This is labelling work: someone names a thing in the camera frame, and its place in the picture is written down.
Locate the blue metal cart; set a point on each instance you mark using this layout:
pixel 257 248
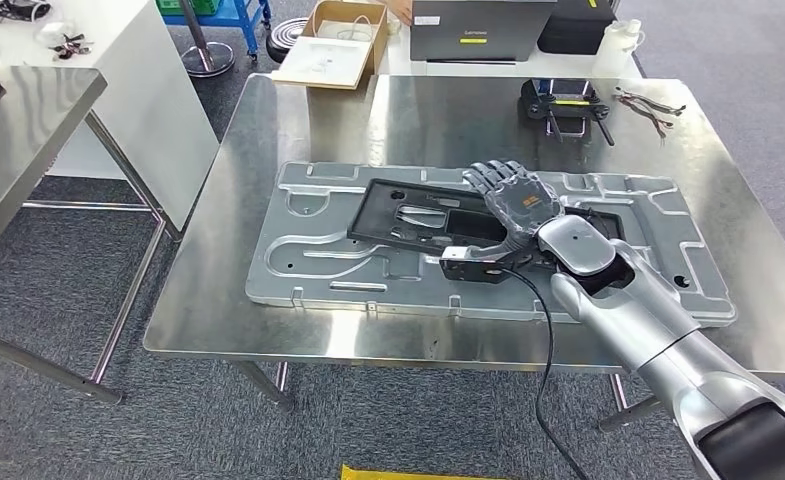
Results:
pixel 243 13

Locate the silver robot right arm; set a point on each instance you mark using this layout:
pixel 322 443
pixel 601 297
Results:
pixel 630 311

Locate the white desk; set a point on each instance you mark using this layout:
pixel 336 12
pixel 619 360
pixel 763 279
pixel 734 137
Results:
pixel 498 68

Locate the grey stamped metal panel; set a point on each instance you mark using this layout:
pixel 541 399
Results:
pixel 312 265

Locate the green plastic crate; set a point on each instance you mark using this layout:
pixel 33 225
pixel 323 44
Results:
pixel 200 6

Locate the small black clips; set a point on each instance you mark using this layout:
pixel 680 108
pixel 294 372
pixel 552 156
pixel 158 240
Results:
pixel 70 48

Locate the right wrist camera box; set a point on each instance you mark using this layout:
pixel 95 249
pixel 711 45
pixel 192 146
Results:
pixel 471 268

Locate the black equipment case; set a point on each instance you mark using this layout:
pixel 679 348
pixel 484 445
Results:
pixel 577 26

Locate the black round base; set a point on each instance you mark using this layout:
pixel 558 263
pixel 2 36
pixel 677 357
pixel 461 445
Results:
pixel 286 40

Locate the open cardboard box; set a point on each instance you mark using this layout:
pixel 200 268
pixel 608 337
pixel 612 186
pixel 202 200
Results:
pixel 329 63

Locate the black remote controller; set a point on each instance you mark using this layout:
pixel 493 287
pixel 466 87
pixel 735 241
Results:
pixel 564 106

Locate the chrome stanchion post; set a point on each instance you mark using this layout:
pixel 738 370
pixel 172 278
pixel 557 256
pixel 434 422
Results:
pixel 206 60

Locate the grey equipment box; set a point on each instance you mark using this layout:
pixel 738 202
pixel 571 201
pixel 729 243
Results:
pixel 485 26

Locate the stainless steel workbench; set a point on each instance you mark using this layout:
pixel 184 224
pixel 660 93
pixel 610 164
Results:
pixel 432 119

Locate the white plastic jug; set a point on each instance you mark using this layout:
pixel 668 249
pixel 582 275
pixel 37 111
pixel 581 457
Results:
pixel 614 50

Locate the stainless steel side table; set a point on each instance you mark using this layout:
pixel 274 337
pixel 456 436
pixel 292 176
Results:
pixel 28 146

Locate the yellow floor tape square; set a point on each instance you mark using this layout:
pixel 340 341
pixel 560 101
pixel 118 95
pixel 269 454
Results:
pixel 418 474

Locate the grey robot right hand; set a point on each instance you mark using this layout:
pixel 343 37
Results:
pixel 521 202

